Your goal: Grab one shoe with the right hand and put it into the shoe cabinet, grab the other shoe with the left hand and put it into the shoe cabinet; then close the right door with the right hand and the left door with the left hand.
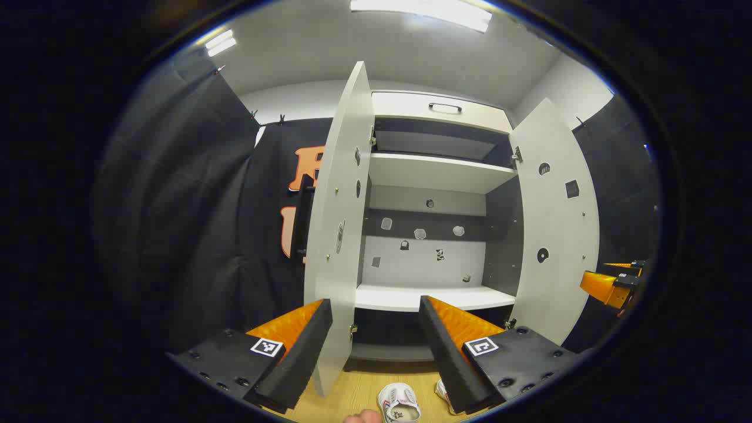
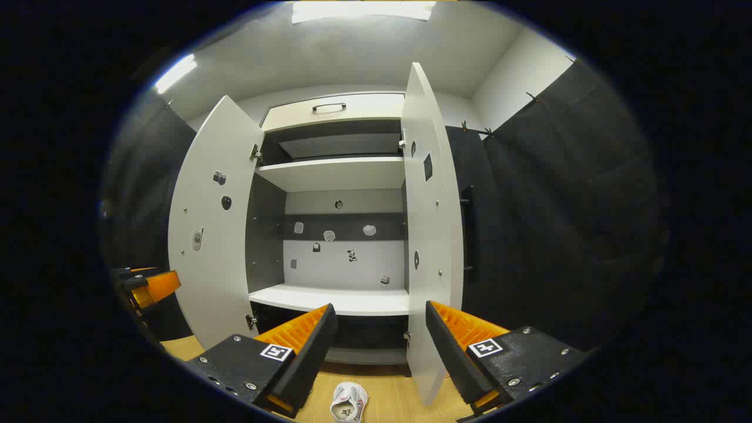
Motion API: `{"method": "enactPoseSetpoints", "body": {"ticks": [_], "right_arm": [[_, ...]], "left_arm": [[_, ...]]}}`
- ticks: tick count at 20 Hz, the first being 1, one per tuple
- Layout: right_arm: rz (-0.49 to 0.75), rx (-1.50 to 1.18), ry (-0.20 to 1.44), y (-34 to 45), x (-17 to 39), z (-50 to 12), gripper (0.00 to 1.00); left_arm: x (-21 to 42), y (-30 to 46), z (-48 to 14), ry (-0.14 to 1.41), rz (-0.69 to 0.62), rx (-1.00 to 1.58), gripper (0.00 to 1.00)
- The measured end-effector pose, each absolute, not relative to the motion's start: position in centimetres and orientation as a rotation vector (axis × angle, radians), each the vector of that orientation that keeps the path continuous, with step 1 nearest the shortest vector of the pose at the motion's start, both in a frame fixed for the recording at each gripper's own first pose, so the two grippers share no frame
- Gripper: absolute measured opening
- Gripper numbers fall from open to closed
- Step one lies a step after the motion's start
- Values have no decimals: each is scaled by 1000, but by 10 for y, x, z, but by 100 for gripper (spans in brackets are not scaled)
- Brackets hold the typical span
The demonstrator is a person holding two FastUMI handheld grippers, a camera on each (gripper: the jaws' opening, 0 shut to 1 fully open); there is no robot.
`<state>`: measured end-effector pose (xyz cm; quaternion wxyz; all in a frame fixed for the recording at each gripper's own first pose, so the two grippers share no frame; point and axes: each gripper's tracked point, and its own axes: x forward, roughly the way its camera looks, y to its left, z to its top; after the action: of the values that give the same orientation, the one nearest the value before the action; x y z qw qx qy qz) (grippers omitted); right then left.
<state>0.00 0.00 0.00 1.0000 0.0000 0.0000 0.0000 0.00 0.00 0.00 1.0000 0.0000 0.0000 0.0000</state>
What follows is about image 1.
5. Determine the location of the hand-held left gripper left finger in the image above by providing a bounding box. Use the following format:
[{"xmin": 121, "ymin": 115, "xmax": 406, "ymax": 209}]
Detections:
[{"xmin": 166, "ymin": 298, "xmax": 333, "ymax": 415}]

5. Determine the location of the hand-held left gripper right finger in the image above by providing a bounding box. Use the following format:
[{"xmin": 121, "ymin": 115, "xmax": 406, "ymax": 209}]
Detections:
[{"xmin": 418, "ymin": 296, "xmax": 588, "ymax": 415}]

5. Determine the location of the white canvas shoe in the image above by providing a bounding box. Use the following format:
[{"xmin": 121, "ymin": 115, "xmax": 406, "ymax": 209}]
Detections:
[
  {"xmin": 435, "ymin": 379, "xmax": 465, "ymax": 415},
  {"xmin": 377, "ymin": 382, "xmax": 422, "ymax": 423}
]

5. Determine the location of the white cabinet door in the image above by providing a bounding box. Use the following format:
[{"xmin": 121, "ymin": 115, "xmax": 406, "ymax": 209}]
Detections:
[
  {"xmin": 508, "ymin": 98, "xmax": 601, "ymax": 347},
  {"xmin": 304, "ymin": 61, "xmax": 377, "ymax": 397}
]

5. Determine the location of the white shoe cabinet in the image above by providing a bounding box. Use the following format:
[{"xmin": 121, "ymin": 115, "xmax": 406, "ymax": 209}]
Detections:
[{"xmin": 351, "ymin": 90, "xmax": 525, "ymax": 362}]

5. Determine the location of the white cabinet shelf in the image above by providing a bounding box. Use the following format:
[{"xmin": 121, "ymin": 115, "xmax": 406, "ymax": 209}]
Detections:
[
  {"xmin": 354, "ymin": 284, "xmax": 516, "ymax": 312},
  {"xmin": 368, "ymin": 153, "xmax": 518, "ymax": 194}
]

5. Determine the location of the white cabinet drawer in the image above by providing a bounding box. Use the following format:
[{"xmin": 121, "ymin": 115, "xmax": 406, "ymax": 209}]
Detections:
[{"xmin": 371, "ymin": 91, "xmax": 513, "ymax": 133}]

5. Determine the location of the black backdrop cloth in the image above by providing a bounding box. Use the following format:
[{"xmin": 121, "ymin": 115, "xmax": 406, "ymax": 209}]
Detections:
[{"xmin": 94, "ymin": 47, "xmax": 664, "ymax": 353}]

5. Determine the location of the small ceiling light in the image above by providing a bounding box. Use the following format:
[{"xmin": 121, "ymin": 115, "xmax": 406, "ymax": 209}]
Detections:
[{"xmin": 204, "ymin": 29, "xmax": 237, "ymax": 58}]

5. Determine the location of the long ceiling light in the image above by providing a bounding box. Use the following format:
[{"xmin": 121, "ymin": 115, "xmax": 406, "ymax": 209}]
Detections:
[{"xmin": 350, "ymin": 0, "xmax": 493, "ymax": 33}]

